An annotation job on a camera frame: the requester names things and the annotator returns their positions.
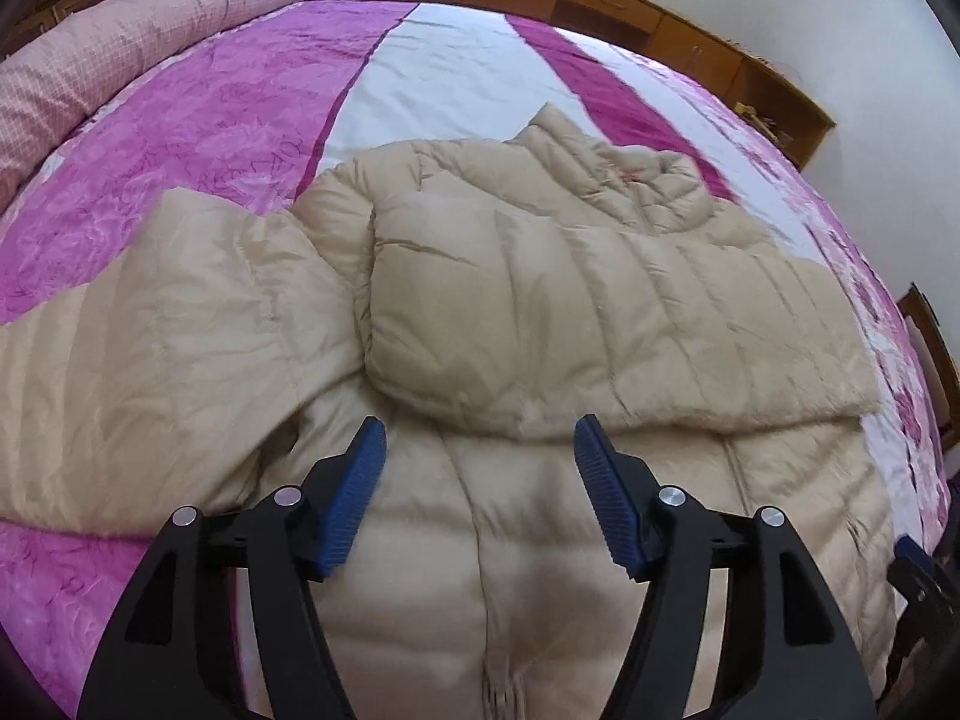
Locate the beige puffer jacket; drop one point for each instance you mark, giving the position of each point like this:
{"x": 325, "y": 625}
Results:
{"x": 525, "y": 300}

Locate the pink floral bedspread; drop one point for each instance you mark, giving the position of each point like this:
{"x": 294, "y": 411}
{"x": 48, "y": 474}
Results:
{"x": 225, "y": 127}

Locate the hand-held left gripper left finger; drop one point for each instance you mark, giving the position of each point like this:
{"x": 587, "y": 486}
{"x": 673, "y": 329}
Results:
{"x": 351, "y": 510}

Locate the wooden cabinet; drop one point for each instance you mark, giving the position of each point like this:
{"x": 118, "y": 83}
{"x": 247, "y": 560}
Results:
{"x": 622, "y": 11}

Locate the wooden chair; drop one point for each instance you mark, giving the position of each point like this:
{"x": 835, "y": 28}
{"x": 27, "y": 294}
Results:
{"x": 926, "y": 337}

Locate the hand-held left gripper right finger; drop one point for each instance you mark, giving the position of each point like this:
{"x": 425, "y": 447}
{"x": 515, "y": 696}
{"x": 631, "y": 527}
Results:
{"x": 604, "y": 499}

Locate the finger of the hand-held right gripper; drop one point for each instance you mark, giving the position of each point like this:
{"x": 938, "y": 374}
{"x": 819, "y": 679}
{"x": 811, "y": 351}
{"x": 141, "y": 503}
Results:
{"x": 926, "y": 574}

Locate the rolled pink checked quilt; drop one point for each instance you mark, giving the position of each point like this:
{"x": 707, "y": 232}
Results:
{"x": 112, "y": 45}

